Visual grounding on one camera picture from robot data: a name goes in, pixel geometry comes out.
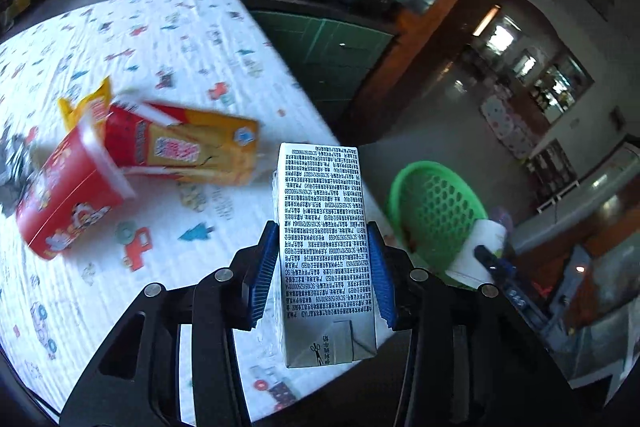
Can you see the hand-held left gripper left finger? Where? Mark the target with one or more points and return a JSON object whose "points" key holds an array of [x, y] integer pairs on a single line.
{"points": [[265, 272]]}

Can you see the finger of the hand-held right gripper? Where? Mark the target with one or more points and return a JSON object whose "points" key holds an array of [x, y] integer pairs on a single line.
{"points": [[495, 263]]}

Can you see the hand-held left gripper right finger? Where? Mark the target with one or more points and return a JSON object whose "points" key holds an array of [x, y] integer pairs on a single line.
{"points": [[381, 279]]}

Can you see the white paper cup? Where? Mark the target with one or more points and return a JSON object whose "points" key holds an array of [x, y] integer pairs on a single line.
{"points": [[475, 252]]}

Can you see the blue white drink carton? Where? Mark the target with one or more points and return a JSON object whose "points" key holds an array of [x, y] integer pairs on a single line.
{"points": [[325, 247]]}

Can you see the green plastic basket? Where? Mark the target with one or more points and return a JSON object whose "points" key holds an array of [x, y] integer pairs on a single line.
{"points": [[430, 207]]}

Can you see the orange cardboard box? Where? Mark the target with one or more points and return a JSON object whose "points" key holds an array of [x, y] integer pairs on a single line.
{"points": [[225, 152]]}

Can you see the dotted play fence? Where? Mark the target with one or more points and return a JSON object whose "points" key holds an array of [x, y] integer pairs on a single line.
{"points": [[510, 122]]}

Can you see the red cartoon paper cup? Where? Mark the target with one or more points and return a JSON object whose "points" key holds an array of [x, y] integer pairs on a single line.
{"points": [[70, 197]]}

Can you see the green kitchen cabinet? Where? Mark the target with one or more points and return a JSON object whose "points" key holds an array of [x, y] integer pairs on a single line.
{"points": [[325, 52]]}

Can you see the printed white tablecloth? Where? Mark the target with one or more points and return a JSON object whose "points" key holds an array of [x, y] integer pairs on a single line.
{"points": [[175, 52]]}

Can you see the yellow torn snack packet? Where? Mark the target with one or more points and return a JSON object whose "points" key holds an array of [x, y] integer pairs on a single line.
{"points": [[87, 104]]}

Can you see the crumpled grey foil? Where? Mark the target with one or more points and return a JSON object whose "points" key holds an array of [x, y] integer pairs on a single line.
{"points": [[15, 157]]}

